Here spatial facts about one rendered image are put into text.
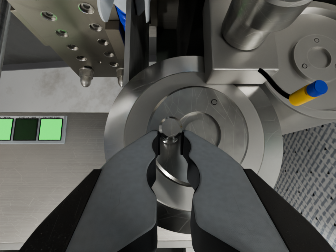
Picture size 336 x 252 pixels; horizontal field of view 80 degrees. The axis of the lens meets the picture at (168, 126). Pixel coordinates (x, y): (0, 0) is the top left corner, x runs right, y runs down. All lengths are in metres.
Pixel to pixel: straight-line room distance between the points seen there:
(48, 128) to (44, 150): 0.05
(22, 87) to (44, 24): 2.70
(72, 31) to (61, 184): 0.34
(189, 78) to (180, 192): 0.09
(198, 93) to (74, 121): 0.44
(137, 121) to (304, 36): 0.18
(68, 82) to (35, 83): 0.44
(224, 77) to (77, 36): 0.34
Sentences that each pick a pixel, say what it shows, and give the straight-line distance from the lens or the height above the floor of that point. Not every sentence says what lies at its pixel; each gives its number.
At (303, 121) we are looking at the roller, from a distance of 0.23.
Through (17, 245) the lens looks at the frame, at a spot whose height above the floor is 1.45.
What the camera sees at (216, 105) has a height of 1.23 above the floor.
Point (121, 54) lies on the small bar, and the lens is 0.45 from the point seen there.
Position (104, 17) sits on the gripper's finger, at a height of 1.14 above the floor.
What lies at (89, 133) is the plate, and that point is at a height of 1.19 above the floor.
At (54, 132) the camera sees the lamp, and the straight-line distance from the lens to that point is 0.56.
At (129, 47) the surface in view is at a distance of 0.21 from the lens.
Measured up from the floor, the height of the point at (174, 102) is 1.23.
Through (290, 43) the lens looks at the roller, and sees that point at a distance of 0.24.
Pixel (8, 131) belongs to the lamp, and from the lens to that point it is 0.62.
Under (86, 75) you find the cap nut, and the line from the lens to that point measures 0.56.
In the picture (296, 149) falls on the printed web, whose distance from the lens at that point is 0.37.
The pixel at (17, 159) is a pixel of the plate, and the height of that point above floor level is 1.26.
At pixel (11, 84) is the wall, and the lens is 3.25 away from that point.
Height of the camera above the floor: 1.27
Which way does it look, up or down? 11 degrees down
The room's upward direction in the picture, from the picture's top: 180 degrees clockwise
